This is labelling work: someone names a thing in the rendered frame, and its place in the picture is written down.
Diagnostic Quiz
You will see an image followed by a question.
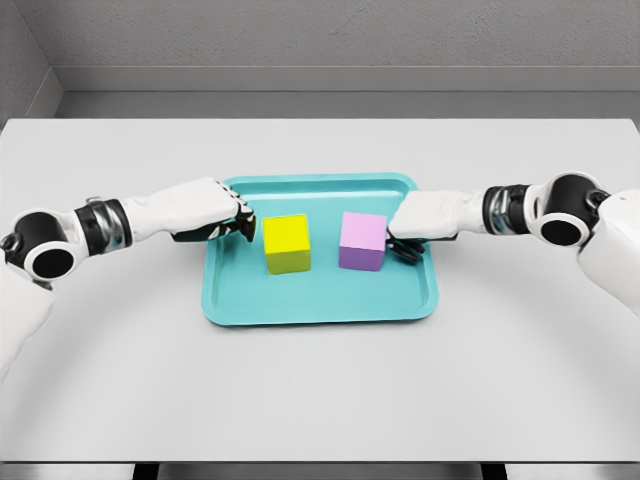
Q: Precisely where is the yellow cube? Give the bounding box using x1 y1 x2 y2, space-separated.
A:
262 213 313 276

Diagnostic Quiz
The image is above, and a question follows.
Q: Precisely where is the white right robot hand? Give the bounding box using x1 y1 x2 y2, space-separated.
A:
385 190 470 265

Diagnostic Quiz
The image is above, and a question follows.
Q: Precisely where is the purple cube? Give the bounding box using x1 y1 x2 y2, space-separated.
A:
337 211 389 273

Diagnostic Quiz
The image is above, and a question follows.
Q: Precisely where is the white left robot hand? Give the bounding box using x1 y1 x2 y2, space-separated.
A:
158 176 258 245

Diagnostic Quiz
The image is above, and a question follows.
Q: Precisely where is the teal tray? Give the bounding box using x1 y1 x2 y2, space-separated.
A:
200 172 441 328

